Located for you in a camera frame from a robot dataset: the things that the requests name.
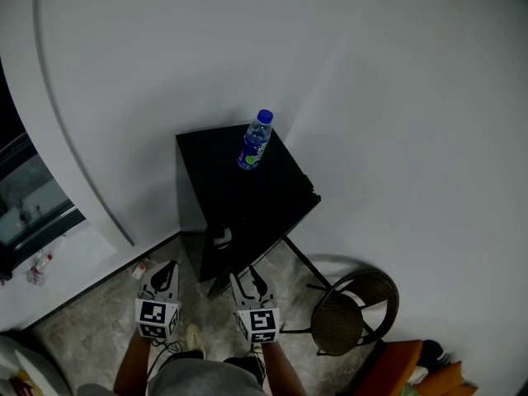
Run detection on white round dish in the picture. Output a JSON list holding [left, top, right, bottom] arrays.
[[212, 224, 233, 249]]

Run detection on person's black shorts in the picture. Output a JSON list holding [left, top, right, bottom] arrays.
[[158, 349, 266, 387]]

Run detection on person's grey shirt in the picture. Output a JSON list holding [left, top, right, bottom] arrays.
[[147, 359, 270, 396]]

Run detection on black white striped garment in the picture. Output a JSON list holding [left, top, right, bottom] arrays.
[[420, 339, 453, 366]]

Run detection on white rounded seat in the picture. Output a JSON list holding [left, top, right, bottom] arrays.
[[0, 334, 73, 396]]

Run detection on red yellow packet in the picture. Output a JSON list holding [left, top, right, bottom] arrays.
[[7, 368, 39, 396]]

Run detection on dark framed window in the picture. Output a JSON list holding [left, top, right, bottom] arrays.
[[0, 58, 87, 282]]

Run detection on person's left forearm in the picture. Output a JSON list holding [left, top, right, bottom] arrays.
[[113, 332, 154, 396]]

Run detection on large orange cushion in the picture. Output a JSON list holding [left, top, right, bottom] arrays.
[[358, 339, 424, 396]]

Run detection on blue cap water bottle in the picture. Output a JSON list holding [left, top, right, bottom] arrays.
[[237, 109, 275, 171]]

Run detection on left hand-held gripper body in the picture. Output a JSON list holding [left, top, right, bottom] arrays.
[[134, 285, 182, 341]]

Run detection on person's left shoe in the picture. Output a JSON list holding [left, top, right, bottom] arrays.
[[185, 323, 206, 359]]

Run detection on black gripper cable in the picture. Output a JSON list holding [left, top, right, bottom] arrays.
[[146, 338, 185, 381]]

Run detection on clear bottle red cap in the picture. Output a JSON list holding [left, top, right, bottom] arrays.
[[31, 253, 54, 274]]

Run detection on small orange cushion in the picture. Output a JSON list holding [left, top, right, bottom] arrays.
[[413, 361, 479, 396]]

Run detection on dark wicker chair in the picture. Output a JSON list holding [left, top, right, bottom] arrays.
[[282, 268, 400, 357]]

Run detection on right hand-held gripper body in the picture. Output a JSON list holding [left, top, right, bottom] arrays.
[[235, 294, 282, 345]]

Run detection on black mini fridge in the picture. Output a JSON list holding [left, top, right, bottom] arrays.
[[175, 123, 318, 247]]

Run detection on person's right forearm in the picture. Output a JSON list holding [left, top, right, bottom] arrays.
[[262, 340, 307, 396]]

